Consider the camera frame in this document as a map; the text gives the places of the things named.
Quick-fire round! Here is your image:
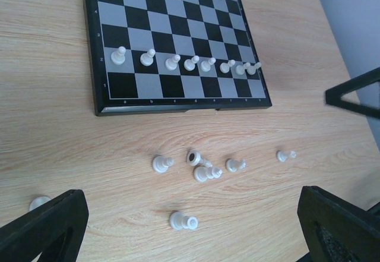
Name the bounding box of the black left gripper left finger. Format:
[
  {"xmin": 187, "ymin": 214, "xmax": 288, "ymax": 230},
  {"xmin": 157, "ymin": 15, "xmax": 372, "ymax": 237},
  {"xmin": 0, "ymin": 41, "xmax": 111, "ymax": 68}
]
[{"xmin": 1, "ymin": 190, "xmax": 89, "ymax": 261}]

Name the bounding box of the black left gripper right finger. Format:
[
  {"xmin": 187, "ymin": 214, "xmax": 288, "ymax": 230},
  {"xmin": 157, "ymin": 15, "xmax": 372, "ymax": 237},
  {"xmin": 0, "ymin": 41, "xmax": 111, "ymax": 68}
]
[{"xmin": 297, "ymin": 186, "xmax": 379, "ymax": 261}]

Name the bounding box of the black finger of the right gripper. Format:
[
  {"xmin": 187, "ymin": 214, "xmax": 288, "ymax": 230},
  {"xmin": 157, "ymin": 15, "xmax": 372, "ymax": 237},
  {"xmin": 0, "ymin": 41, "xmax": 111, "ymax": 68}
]
[{"xmin": 325, "ymin": 67, "xmax": 380, "ymax": 119}]

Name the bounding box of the white chess piece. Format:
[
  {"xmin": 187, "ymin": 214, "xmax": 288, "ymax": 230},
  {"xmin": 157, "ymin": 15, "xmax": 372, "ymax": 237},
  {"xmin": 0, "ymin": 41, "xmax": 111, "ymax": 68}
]
[
  {"xmin": 29, "ymin": 195, "xmax": 51, "ymax": 212},
  {"xmin": 186, "ymin": 150, "xmax": 213, "ymax": 168},
  {"xmin": 276, "ymin": 150, "xmax": 297, "ymax": 162},
  {"xmin": 194, "ymin": 166, "xmax": 223, "ymax": 182},
  {"xmin": 226, "ymin": 159, "xmax": 246, "ymax": 172},
  {"xmin": 235, "ymin": 62, "xmax": 251, "ymax": 75},
  {"xmin": 219, "ymin": 59, "xmax": 236, "ymax": 74},
  {"xmin": 169, "ymin": 212, "xmax": 198, "ymax": 231},
  {"xmin": 246, "ymin": 62, "xmax": 262, "ymax": 75},
  {"xmin": 140, "ymin": 48, "xmax": 156, "ymax": 67},
  {"xmin": 152, "ymin": 156, "xmax": 175, "ymax": 173}
]

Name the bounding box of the white pawn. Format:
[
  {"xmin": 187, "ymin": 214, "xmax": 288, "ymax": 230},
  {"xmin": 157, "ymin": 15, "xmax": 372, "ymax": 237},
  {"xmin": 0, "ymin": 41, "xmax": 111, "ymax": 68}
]
[
  {"xmin": 200, "ymin": 57, "xmax": 216, "ymax": 72},
  {"xmin": 183, "ymin": 55, "xmax": 200, "ymax": 71},
  {"xmin": 111, "ymin": 46, "xmax": 126, "ymax": 65},
  {"xmin": 165, "ymin": 54, "xmax": 181, "ymax": 71}
]

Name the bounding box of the white fallen chess piece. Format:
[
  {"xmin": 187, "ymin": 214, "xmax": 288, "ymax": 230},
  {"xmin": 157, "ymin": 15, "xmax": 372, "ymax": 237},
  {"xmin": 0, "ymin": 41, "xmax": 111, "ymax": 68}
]
[{"xmin": 186, "ymin": 150, "xmax": 213, "ymax": 168}]

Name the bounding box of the black and white chessboard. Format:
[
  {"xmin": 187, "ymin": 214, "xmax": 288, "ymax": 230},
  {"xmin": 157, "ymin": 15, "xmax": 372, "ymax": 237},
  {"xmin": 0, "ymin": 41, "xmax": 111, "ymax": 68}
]
[{"xmin": 84, "ymin": 0, "xmax": 272, "ymax": 116}]

